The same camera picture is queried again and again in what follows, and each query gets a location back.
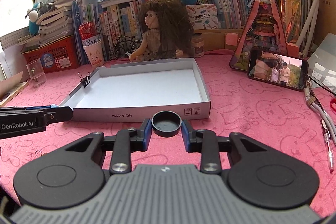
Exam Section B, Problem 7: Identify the black miniature bicycle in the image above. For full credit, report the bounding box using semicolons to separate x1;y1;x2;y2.
108;36;142;60

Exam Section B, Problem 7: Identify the white cable bundle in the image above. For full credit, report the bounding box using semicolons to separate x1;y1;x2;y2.
303;87;336;146

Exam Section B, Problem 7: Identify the small jar with lid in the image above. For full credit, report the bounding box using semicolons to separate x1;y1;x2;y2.
191;35;205;58

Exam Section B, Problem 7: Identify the black round lid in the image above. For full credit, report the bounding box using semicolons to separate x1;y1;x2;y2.
151;111;182;138

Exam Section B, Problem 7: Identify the stack of books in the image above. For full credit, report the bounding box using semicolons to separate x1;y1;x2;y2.
22;0;87;49

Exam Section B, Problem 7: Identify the red plastic crate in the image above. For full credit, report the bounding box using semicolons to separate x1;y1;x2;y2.
23;35;79;73

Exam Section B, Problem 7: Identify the brown haired doll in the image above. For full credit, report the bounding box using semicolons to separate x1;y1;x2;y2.
129;0;194;61

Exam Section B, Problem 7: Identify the black binder clip on tray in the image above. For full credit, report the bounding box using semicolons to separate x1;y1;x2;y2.
78;72;91;88

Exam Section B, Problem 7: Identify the white cardboard box tray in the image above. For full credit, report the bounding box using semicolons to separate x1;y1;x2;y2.
61;58;211;123

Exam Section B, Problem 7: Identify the smartphone playing video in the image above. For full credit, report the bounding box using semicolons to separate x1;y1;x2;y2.
247;50;309;91

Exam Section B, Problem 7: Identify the white cat paper cup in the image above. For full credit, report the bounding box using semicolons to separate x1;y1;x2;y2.
84;40;104;67

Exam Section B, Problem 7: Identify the pink bunny tablecloth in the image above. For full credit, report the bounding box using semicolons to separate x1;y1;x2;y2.
1;50;335;217

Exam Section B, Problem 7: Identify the clear acrylic block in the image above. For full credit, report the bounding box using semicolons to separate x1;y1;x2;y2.
26;59;47;88

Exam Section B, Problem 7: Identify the red Budweiser can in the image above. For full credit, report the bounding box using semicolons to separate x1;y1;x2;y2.
79;22;98;47

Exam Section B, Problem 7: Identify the pink triangular toy house box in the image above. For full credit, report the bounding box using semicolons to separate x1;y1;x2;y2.
229;0;288;71

